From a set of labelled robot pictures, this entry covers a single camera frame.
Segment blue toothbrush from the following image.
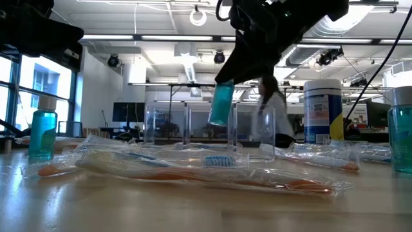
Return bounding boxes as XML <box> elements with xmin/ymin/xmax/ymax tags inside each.
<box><xmin>331</xmin><ymin>140</ymin><xmax>393</xmax><ymax>164</ymax></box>
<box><xmin>82</xmin><ymin>134</ymin><xmax>250</xmax><ymax>169</ymax></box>

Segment black chair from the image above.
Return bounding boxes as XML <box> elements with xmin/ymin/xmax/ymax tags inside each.
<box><xmin>275</xmin><ymin>133</ymin><xmax>295</xmax><ymax>149</ymax></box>

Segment black monitor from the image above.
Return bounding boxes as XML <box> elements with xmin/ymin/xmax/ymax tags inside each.
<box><xmin>112</xmin><ymin>102</ymin><xmax>146</xmax><ymax>123</ymax></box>
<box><xmin>366</xmin><ymin>101</ymin><xmax>392</xmax><ymax>129</ymax></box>

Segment white cable coil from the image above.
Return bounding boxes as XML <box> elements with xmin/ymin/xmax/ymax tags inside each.
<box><xmin>189</xmin><ymin>8</ymin><xmax>208</xmax><ymax>27</ymax></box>

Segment person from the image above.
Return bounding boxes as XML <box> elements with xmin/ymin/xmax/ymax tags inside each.
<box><xmin>254</xmin><ymin>75</ymin><xmax>295</xmax><ymax>148</ymax></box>

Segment clear acrylic organizer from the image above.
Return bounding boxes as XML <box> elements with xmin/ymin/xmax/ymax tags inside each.
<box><xmin>144</xmin><ymin>101</ymin><xmax>277</xmax><ymax>164</ymax></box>

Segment teal mouthwash bottle white cap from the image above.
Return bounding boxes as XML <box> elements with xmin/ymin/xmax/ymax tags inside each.
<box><xmin>387</xmin><ymin>86</ymin><xmax>412</xmax><ymax>175</ymax></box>
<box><xmin>208</xmin><ymin>79</ymin><xmax>236</xmax><ymax>127</ymax></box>
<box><xmin>28</xmin><ymin>95</ymin><xmax>59</xmax><ymax>159</ymax></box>

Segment white blue wipes canister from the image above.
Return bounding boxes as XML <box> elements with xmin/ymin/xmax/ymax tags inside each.
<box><xmin>303</xmin><ymin>79</ymin><xmax>344</xmax><ymax>145</ymax></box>

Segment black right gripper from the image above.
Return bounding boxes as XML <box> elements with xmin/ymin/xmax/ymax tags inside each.
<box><xmin>214</xmin><ymin>14</ymin><xmax>306</xmax><ymax>85</ymax></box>

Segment black ceiling camera cluster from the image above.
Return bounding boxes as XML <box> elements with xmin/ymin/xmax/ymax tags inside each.
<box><xmin>315</xmin><ymin>46</ymin><xmax>344</xmax><ymax>67</ymax></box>

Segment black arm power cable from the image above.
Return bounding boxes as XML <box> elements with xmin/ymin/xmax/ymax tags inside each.
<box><xmin>342</xmin><ymin>5</ymin><xmax>412</xmax><ymax>130</ymax></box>

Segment wrapped straw packet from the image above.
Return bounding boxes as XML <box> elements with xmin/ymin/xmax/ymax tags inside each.
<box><xmin>173</xmin><ymin>141</ymin><xmax>244</xmax><ymax>153</ymax></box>

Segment large window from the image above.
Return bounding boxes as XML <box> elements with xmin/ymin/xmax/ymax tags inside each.
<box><xmin>0</xmin><ymin>54</ymin><xmax>77</xmax><ymax>136</ymax></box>

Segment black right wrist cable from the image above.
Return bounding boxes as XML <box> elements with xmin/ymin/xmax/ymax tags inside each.
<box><xmin>214</xmin><ymin>0</ymin><xmax>232</xmax><ymax>22</ymax></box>

